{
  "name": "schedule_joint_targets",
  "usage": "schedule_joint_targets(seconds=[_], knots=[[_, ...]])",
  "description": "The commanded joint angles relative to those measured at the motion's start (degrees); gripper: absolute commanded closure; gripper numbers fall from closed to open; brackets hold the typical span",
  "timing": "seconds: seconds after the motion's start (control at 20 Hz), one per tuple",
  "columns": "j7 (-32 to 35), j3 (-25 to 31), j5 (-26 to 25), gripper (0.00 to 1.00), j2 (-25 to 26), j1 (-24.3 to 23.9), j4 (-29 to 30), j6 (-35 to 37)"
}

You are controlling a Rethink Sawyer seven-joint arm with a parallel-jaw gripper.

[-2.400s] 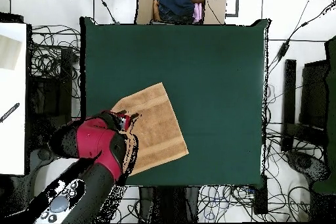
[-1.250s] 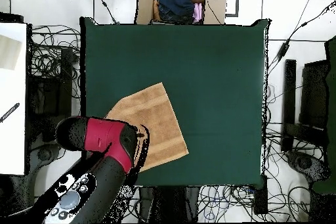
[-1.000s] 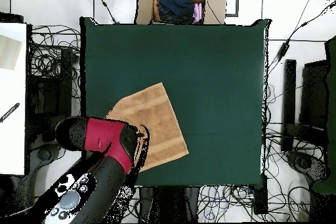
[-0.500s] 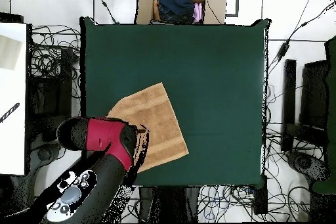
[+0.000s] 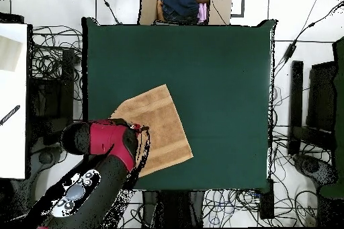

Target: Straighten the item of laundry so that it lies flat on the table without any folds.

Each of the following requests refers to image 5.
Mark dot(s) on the tan terry towel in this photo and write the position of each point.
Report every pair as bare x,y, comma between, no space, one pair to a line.
166,132

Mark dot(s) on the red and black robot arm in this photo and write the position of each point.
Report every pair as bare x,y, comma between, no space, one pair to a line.
107,140

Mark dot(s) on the dark green table cloth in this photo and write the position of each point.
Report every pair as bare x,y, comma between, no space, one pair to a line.
188,65

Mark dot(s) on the black equipment stand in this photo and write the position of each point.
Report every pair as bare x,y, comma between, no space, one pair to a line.
67,78

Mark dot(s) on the grey office chair base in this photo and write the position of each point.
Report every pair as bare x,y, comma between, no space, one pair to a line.
45,157
311,167

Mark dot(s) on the orange garment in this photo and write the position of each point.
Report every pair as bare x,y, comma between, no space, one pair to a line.
160,11

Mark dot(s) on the brown cardboard box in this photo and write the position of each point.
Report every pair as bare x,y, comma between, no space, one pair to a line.
147,6

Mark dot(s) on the white table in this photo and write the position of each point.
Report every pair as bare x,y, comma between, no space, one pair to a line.
13,145

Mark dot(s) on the pink garment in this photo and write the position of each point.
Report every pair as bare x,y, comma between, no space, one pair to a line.
203,12

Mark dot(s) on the dark blue jeans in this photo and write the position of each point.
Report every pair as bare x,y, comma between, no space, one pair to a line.
180,3

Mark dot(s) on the black power strip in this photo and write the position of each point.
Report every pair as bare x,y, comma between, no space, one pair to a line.
266,202

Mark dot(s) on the beige paper box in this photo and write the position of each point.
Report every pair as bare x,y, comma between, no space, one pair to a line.
9,54

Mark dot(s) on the black upright bar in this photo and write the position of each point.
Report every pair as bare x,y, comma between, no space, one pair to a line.
295,92

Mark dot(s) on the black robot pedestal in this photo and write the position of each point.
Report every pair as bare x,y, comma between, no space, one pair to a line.
172,207

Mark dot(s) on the black angle frame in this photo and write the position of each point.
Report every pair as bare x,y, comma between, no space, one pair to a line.
243,0

